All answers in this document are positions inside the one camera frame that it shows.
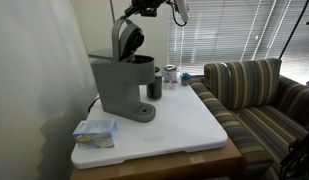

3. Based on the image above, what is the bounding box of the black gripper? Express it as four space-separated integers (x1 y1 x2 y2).
124 0 166 17

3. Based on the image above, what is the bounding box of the grey coffeemaker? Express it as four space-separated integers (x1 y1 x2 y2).
91 16 156 123

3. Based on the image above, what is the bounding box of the coffee pod cup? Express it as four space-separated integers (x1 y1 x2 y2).
163 79 170 89
170 80 178 89

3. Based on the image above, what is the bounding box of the dark travel mug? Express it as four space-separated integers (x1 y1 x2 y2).
147 67 162 100

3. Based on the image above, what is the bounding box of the blue spiky ball cup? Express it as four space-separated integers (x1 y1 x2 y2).
181 73 191 86

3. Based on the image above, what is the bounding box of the white cutting board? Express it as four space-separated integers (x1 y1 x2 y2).
71 84 228 169

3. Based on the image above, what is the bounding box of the blue tea box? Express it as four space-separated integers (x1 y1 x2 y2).
73 119 118 149

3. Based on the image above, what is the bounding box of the striped sofa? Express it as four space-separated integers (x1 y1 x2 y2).
190 59 309 180

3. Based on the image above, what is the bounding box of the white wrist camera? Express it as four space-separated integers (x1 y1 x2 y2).
175 0 189 22

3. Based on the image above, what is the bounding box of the black stand frame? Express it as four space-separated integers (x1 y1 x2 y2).
279 132 309 180

